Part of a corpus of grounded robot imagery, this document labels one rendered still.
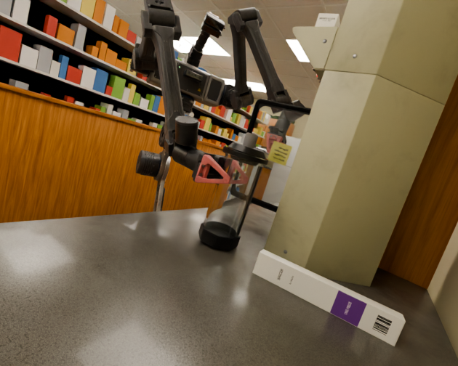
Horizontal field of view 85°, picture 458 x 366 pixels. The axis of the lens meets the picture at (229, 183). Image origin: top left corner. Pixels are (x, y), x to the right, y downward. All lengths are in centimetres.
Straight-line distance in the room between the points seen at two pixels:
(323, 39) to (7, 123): 201
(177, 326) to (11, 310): 18
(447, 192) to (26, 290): 100
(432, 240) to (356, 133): 49
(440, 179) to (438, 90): 32
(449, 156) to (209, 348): 86
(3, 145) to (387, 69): 219
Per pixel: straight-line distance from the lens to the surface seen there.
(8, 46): 276
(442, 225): 99
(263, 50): 116
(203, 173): 57
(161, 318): 38
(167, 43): 85
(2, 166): 232
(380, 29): 70
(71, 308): 38
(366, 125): 64
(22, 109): 227
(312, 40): 72
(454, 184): 99
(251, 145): 57
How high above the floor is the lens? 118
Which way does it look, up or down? 8 degrees down
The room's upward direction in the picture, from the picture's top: 17 degrees clockwise
